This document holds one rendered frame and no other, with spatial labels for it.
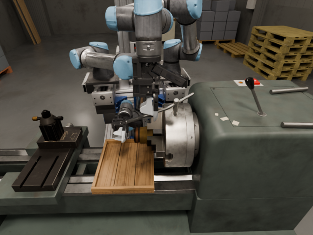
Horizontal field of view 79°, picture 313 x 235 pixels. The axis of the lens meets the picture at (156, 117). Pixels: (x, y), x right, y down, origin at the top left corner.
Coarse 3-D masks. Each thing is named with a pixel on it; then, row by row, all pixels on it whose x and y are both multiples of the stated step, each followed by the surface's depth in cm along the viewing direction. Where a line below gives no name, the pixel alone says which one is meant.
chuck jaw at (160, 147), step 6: (150, 138) 90; (156, 138) 90; (162, 138) 90; (150, 144) 91; (156, 144) 87; (162, 144) 87; (156, 150) 84; (162, 150) 84; (156, 156) 85; (162, 156) 85; (168, 156) 83
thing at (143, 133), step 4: (136, 128) 94; (140, 128) 93; (144, 128) 93; (136, 132) 92; (140, 132) 91; (144, 132) 91; (148, 132) 92; (152, 132) 93; (136, 136) 91; (140, 136) 91; (144, 136) 91; (136, 140) 92; (140, 140) 92; (144, 140) 92
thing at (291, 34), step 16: (256, 32) 453; (272, 32) 399; (288, 32) 395; (304, 32) 395; (256, 48) 457; (272, 48) 404; (288, 48) 372; (304, 48) 376; (256, 64) 458; (272, 64) 409; (288, 64) 410; (304, 64) 413; (304, 80) 420
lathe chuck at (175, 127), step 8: (168, 104) 90; (168, 112) 84; (184, 112) 84; (168, 120) 82; (176, 120) 82; (184, 120) 82; (168, 128) 80; (176, 128) 80; (184, 128) 80; (168, 136) 80; (176, 136) 80; (184, 136) 80; (168, 144) 80; (176, 144) 80; (184, 144) 80; (168, 152) 81; (176, 152) 81; (184, 152) 81; (176, 160) 84; (184, 160) 84
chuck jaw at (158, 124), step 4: (160, 108) 92; (160, 112) 93; (160, 116) 93; (152, 120) 93; (156, 120) 93; (160, 120) 93; (148, 124) 93; (152, 124) 93; (156, 124) 93; (160, 124) 93; (148, 128) 93; (152, 128) 93; (156, 128) 93; (160, 128) 93
